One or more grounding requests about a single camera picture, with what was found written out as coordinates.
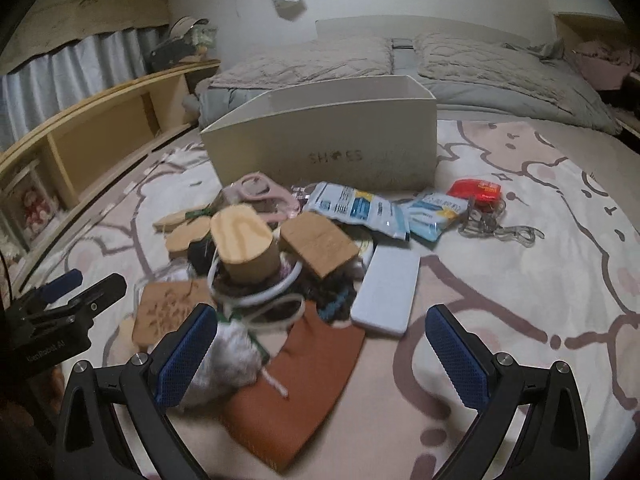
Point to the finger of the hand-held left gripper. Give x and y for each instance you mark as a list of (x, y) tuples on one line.
[(62, 282), (95, 295)]

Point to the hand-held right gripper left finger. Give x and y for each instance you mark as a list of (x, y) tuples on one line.
[(187, 355)]

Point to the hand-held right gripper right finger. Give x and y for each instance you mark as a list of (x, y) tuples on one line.
[(457, 357)]

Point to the brown leather wallet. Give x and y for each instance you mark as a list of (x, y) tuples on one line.
[(305, 385)]

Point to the white shoe box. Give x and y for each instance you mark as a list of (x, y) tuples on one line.
[(310, 130)]

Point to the person's left forearm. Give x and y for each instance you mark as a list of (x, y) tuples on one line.
[(22, 420)]

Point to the carved wooden plaque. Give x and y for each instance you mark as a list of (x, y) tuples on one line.
[(170, 310)]

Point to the clear flower display case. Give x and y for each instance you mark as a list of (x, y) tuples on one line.
[(32, 210)]

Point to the cartoon printed blanket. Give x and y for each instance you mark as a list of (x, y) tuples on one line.
[(500, 285)]

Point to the white power bank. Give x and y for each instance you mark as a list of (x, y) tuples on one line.
[(385, 290)]

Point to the round wooden coaster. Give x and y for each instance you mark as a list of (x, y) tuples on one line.
[(187, 240)]

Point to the leaf-shaped wooden piece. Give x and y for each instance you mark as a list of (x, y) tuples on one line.
[(172, 220)]

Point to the oval wooden box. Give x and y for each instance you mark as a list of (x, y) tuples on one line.
[(245, 245)]

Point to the silver metal tool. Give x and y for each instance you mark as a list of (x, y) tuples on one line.
[(492, 222)]

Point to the blue yellow white packet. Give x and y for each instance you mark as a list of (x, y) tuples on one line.
[(432, 214)]

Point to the wooden shelf unit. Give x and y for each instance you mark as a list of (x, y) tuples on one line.
[(115, 130)]

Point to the red packet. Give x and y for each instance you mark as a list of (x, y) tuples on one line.
[(475, 190)]

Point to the pink plastic scissors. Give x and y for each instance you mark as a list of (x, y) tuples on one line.
[(252, 186)]

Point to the grey curtain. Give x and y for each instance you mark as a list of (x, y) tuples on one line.
[(65, 80)]

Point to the black bag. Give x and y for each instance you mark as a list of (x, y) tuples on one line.
[(172, 52)]

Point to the beige printed curtain valance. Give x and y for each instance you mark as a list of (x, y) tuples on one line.
[(90, 15)]

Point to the plush toy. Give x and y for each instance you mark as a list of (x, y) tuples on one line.
[(205, 39)]

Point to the white cap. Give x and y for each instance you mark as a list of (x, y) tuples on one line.
[(185, 26)]

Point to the right grey pillow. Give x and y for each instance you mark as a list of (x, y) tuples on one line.
[(490, 65)]

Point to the grey pillow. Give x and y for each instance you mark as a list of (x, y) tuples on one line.
[(490, 65), (300, 62)]

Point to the left grey pillow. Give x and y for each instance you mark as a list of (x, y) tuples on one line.
[(300, 62)]

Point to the pink clothes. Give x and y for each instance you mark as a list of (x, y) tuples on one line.
[(605, 62)]

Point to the white headboard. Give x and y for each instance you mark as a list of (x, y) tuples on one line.
[(350, 27)]

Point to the wooden closet niche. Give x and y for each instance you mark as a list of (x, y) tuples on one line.
[(585, 22)]

